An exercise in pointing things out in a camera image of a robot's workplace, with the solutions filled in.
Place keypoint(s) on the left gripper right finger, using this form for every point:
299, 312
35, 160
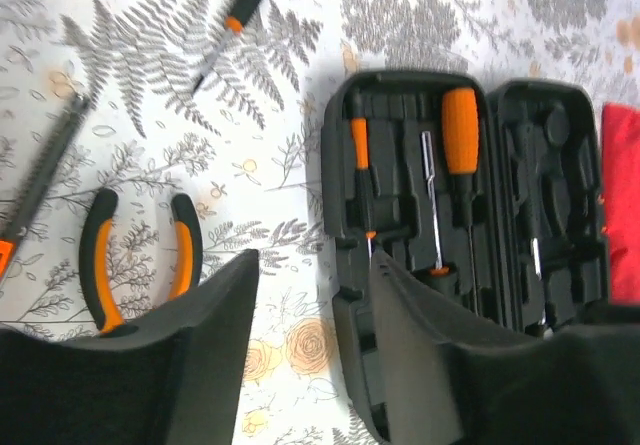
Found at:
452, 377

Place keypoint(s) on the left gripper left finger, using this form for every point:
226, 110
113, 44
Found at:
172, 376

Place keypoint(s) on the black orange handle screwdriver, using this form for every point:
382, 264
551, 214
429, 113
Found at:
441, 277

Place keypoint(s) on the black plastic tool case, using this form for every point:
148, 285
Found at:
493, 198

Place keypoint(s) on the small precision screwdriver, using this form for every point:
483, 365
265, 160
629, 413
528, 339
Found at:
240, 13
364, 186

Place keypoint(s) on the large orange screwdriver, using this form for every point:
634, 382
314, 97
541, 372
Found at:
460, 133

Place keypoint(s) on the claw hammer black handle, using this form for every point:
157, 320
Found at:
525, 148

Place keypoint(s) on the orange long-nose pliers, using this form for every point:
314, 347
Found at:
115, 273

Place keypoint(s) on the orange utility knife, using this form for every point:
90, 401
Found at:
34, 188

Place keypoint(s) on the red cloth bag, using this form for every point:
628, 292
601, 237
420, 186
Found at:
620, 161

